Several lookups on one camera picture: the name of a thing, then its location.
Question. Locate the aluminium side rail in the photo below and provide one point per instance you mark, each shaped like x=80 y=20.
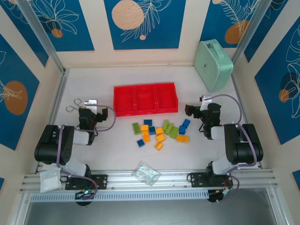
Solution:
x=239 y=89
x=58 y=93

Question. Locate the white plastic bag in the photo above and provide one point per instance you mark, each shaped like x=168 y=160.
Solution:
x=49 y=181

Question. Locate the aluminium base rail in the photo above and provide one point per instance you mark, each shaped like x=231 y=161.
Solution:
x=173 y=178

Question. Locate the aluminium corner post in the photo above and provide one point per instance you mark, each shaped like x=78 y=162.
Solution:
x=41 y=32
x=252 y=32

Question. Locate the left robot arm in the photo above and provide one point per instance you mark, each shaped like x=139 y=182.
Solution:
x=54 y=145

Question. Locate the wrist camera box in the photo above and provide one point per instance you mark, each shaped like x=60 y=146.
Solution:
x=90 y=102
x=205 y=98

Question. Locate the clear plastic zip bag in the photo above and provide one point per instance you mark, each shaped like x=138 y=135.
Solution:
x=146 y=174

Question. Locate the mint green zip case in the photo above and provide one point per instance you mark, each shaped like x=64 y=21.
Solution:
x=212 y=68

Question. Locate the metal tongs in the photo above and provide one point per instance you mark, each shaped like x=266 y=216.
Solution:
x=79 y=108

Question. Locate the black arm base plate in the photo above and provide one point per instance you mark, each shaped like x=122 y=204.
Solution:
x=100 y=181
x=197 y=179

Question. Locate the blue lego brick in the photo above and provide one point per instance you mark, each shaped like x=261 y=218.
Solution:
x=140 y=143
x=182 y=129
x=186 y=123
x=152 y=130
x=147 y=122

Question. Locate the green lego brick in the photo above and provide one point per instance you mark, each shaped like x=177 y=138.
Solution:
x=135 y=128
x=166 y=125
x=174 y=134
x=171 y=128

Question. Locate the red three-compartment tray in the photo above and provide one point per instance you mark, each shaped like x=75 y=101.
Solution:
x=145 y=112

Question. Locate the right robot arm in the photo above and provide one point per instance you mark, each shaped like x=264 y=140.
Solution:
x=246 y=147

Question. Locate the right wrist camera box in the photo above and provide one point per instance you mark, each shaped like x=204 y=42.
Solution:
x=205 y=98

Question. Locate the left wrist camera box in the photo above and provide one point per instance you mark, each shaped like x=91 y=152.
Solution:
x=90 y=102

